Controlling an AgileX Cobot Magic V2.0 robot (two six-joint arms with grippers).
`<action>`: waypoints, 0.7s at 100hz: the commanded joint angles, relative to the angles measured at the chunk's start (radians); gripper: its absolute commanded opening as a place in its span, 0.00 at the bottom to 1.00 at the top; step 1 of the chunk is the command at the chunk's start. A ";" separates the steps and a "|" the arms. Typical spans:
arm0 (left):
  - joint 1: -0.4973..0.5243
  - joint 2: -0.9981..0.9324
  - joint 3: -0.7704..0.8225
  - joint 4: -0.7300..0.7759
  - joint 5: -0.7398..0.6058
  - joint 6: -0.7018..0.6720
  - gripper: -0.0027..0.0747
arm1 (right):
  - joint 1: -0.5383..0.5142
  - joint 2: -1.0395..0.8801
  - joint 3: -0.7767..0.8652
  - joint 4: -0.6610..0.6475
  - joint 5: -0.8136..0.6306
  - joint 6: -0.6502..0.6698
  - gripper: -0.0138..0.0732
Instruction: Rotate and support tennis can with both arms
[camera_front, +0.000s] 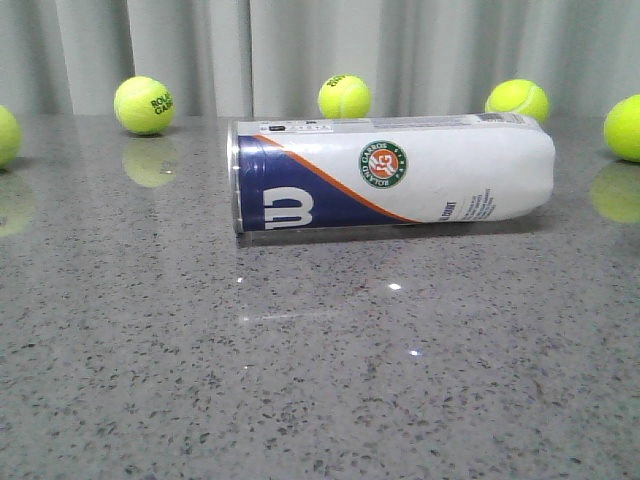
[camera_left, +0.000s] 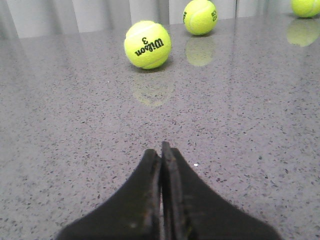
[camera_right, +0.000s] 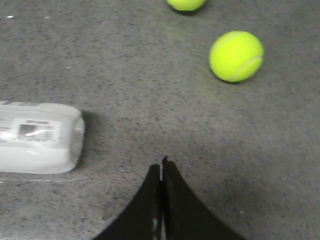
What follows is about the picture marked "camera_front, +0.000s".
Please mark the Wilson 3 yellow tennis ball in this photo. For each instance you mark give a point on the Wilson 3 yellow tennis ball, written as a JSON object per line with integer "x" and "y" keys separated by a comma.
{"x": 519, "y": 96}

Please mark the middle yellow tennis ball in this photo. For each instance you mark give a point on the middle yellow tennis ball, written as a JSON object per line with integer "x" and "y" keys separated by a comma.
{"x": 344, "y": 96}

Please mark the far right yellow tennis ball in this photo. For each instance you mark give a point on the far right yellow tennis ball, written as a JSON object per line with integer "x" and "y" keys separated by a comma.
{"x": 621, "y": 129}

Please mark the Roland Garros yellow tennis ball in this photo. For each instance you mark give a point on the Roland Garros yellow tennis ball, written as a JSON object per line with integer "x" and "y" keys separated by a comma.
{"x": 143, "y": 105}

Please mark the white blue Wilson tennis can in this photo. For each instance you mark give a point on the white blue Wilson tennis can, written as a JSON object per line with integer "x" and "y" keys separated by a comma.
{"x": 300, "y": 174}

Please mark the far left yellow tennis ball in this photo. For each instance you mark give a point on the far left yellow tennis ball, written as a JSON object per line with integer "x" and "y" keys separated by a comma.
{"x": 10, "y": 136}

